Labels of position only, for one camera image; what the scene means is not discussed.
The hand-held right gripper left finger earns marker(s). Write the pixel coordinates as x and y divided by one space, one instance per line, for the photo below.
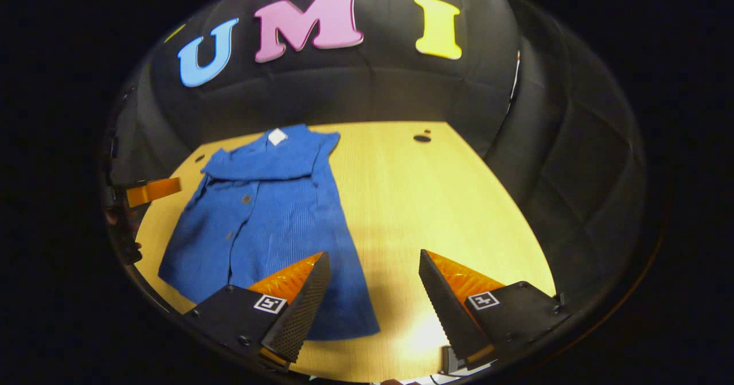
304 310

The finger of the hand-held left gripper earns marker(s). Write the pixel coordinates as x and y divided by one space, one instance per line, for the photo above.
155 191

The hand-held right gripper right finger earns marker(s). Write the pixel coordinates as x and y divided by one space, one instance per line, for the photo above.
444 310

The blue button shirt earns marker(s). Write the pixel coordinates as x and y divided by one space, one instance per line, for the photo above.
275 224

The black backdrop cloth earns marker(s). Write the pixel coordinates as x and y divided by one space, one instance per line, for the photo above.
344 92

